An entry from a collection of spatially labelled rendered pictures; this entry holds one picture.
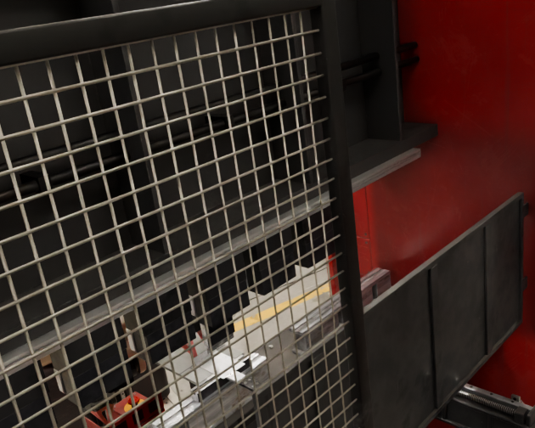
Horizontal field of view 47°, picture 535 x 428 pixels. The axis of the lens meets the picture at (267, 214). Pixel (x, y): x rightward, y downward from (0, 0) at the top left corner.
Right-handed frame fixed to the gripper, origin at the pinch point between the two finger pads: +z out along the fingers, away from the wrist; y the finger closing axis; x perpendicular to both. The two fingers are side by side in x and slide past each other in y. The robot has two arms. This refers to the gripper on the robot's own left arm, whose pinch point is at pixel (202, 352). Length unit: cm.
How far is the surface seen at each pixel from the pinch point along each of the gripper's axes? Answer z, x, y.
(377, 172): -25, -52, 46
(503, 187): -4, -62, 85
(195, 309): -13.7, -16.9, -5.5
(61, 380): -15, -18, -46
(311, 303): 35, 152, 172
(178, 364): -0.2, 3.3, -7.1
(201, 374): 4.4, -5.6, -6.5
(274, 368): 16.1, -1.3, 19.8
